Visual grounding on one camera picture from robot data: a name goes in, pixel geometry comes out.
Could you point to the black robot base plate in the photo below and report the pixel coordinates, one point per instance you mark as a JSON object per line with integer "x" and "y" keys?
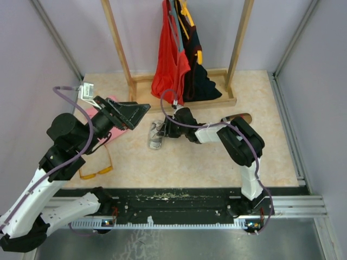
{"x": 181, "y": 205}

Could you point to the yellow sunglasses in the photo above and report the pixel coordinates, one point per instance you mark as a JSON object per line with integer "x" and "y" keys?
{"x": 98, "y": 163}

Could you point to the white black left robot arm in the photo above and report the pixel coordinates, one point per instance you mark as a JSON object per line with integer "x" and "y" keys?
{"x": 28, "y": 223}

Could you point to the map print glasses case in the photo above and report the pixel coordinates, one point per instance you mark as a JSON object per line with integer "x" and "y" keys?
{"x": 156, "y": 134}

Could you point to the brown plaid glasses case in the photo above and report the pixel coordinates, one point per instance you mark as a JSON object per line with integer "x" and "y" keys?
{"x": 246, "y": 116}

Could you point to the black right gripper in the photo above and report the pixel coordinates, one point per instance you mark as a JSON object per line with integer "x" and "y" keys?
{"x": 168, "y": 129}

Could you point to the yellow clothes hanger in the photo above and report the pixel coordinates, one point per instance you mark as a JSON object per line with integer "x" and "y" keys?
{"x": 191, "y": 42}

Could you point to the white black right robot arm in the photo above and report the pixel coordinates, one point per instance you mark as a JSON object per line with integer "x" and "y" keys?
{"x": 242, "y": 143}

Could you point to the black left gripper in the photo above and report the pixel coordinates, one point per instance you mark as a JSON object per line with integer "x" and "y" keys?
{"x": 124, "y": 115}

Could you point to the pink folded t-shirt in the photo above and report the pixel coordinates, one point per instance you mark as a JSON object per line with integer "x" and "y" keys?
{"x": 113, "y": 132}

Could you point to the dark navy garment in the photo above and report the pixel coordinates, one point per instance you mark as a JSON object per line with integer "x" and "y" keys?
{"x": 198, "y": 87}

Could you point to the grey clothes hanger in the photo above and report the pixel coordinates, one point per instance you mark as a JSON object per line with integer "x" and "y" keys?
{"x": 174, "y": 25}

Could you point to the red tank top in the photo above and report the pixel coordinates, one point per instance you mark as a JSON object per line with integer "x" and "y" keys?
{"x": 168, "y": 81}

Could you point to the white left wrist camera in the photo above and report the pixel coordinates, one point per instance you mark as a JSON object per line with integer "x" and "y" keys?
{"x": 86, "y": 92}

